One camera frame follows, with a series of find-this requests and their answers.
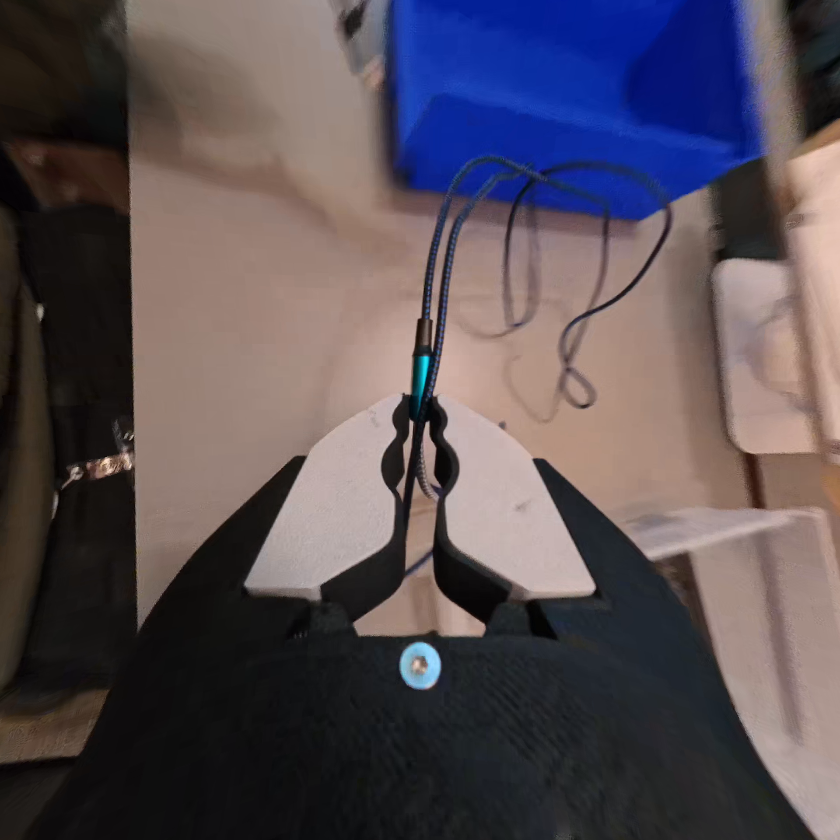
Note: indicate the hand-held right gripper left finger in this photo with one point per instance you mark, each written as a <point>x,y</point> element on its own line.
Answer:
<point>328,512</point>

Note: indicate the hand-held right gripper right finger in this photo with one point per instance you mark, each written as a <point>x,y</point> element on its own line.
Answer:
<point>512,518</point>

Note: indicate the grey desk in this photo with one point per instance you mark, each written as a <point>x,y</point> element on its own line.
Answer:
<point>262,295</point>

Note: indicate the blue plastic bin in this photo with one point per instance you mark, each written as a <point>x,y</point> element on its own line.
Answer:
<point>558,85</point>

